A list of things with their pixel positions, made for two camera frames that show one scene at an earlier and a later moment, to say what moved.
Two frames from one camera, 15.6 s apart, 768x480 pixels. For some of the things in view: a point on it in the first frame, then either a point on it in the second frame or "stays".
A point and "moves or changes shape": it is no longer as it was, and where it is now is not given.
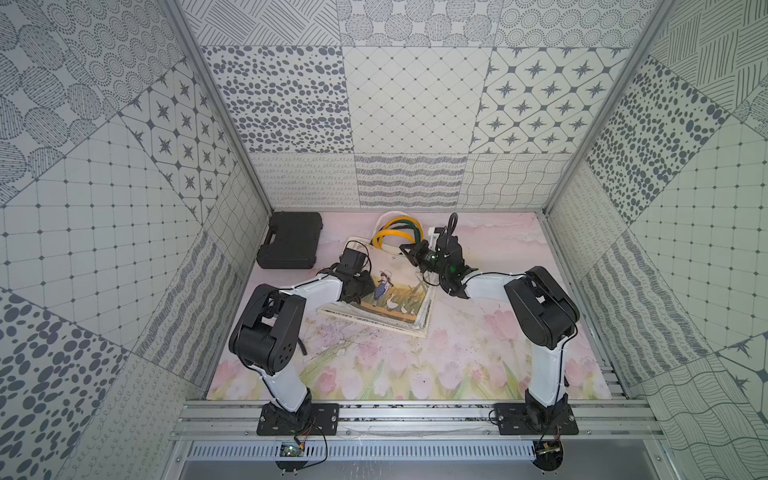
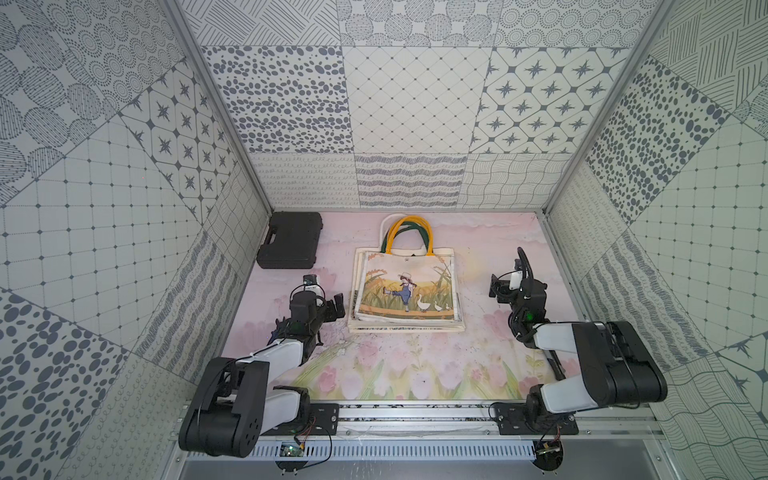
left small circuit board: (291, 450) stays
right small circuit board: (548, 454) stays
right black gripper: (419, 248) -> (503, 287)
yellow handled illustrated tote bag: (400, 299) moves or changes shape
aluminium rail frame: (416, 420) stays
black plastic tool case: (292, 240) stays
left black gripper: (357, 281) -> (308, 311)
